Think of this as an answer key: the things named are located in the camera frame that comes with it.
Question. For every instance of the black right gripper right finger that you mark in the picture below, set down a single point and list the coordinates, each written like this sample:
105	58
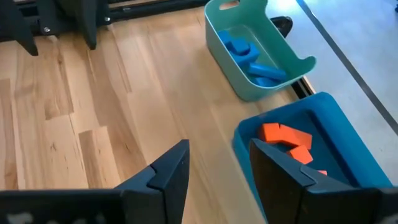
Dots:
280	186

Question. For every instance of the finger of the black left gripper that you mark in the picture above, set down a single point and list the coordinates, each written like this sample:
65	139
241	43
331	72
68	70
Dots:
87	25
18	28

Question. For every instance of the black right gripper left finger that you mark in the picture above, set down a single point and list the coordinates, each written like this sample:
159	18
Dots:
164	186

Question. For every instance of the thick orange block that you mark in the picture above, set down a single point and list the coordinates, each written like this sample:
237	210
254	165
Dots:
300	154

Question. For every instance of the long orange block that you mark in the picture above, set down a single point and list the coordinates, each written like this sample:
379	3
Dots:
298	138

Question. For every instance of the orange cube block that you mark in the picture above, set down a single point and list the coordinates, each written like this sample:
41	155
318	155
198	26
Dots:
269	133

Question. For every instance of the blue wedge block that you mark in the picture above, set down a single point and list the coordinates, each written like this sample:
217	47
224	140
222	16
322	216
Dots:
264	82

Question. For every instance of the small blue block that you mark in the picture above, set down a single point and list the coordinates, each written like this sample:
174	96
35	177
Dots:
267	71

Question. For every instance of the blue arch block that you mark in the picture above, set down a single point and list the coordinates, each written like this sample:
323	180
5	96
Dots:
250	59

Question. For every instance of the tall blue block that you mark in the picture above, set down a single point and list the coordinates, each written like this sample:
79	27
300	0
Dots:
224	36

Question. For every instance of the blue rectangular block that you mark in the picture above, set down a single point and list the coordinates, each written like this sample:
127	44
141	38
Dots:
239	46

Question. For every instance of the blue plastic bin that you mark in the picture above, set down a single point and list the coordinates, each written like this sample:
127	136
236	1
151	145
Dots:
342	130

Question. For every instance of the green plastic bin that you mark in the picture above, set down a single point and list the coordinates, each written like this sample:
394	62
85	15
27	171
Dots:
224	71

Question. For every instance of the black floor object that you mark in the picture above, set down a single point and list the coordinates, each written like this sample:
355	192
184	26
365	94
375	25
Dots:
283	25

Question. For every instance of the black table edge rail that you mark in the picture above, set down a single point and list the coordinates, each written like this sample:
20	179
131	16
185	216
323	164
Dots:
303	88
155	7

